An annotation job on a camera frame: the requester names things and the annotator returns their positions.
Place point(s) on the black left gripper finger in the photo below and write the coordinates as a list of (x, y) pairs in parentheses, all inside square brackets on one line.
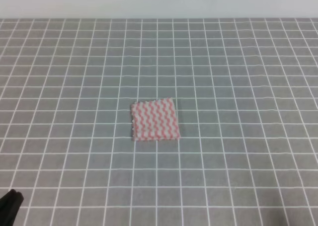
[(10, 204)]

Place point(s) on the pink white wavy towel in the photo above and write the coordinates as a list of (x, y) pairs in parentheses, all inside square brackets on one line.
[(154, 120)]

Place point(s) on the grey checked tablecloth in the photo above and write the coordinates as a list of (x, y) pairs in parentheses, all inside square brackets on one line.
[(246, 95)]

